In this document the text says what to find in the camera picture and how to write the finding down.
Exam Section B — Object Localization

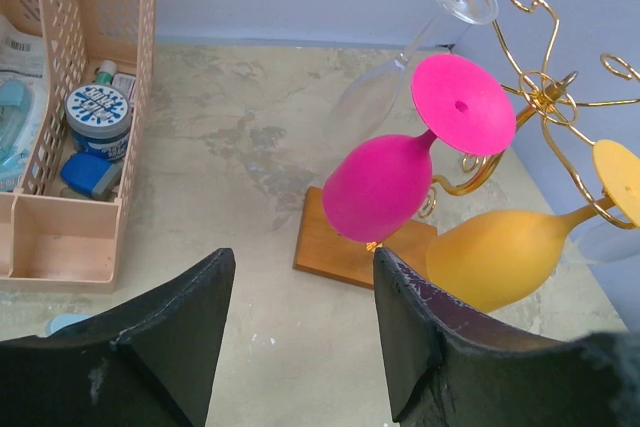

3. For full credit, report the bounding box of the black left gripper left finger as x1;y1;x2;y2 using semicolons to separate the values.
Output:
1;248;235;426

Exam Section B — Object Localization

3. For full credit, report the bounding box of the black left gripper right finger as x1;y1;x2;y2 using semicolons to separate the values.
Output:
373;248;639;426

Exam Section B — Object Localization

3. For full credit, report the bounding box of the yellow plastic wine glass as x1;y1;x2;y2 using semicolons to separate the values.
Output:
426;139;639;313

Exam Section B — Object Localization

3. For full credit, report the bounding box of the pink plastic wine glass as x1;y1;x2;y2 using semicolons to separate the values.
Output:
322;54;516;243

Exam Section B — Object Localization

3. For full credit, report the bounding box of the clear wine glass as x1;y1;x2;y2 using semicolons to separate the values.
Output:
322;0;498;150

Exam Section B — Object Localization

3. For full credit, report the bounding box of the wooden rack base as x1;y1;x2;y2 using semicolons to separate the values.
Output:
293;186;437;289

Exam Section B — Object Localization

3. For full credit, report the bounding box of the light blue correction tape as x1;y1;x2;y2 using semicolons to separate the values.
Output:
45;313;91;337

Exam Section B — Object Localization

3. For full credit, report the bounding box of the round blue patterned tin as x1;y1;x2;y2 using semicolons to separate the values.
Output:
65;83;133;162

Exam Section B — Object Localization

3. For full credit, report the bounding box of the blue toothbrush package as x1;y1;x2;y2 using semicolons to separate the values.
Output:
1;17;48;192

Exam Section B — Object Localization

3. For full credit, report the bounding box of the peach plastic file organizer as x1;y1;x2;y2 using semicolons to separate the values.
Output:
1;0;156;293

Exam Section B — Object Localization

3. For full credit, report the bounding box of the gold wire glass rack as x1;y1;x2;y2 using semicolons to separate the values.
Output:
419;0;640;231

